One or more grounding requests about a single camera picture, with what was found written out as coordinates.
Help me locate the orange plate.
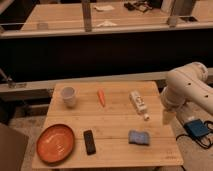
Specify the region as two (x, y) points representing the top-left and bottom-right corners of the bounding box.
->
(36, 124), (75, 163)

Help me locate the blue sponge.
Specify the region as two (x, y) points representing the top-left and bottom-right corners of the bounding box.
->
(128, 130), (150, 145)

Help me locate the white bottle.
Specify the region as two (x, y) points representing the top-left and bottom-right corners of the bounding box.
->
(129, 91), (149, 121)

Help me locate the black tools pile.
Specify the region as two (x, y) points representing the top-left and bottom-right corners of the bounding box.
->
(124, 0), (152, 13)

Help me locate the black remote control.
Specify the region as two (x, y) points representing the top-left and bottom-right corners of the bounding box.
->
(83, 130), (96, 155)

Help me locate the metal post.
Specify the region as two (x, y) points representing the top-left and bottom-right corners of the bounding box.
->
(167, 0), (185, 28)
(82, 0), (92, 32)

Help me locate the crumpled white paper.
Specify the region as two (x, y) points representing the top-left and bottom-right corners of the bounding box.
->
(97, 20), (117, 27)

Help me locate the orange carrot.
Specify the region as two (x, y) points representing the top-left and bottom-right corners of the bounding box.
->
(97, 89), (106, 107)

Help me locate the black cable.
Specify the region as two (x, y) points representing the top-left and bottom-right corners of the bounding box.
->
(175, 120), (213, 150)

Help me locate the white ceramic cup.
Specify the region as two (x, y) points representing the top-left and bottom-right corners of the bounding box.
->
(61, 87), (76, 108)

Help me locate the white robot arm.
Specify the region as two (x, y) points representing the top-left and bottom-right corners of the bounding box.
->
(160, 62), (213, 125)

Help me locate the metal clamp bracket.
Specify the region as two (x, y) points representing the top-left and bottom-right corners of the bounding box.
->
(0, 68), (27, 88)

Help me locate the blue electronics box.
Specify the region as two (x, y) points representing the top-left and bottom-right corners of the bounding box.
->
(184, 119), (210, 139)

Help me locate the clear plastic cup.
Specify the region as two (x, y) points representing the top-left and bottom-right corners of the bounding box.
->
(37, 22), (48, 30)

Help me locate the white paper sheet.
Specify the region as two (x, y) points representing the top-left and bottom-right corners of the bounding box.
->
(94, 5), (115, 12)

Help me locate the metal post right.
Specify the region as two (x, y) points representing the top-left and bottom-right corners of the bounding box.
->
(167, 0), (185, 28)

